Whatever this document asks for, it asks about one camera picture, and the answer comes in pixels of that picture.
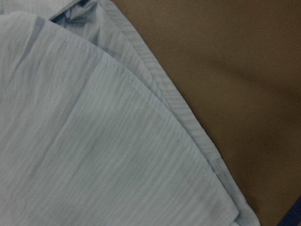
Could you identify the light blue button-up shirt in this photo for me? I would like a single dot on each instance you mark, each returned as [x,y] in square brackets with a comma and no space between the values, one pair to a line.
[94,133]

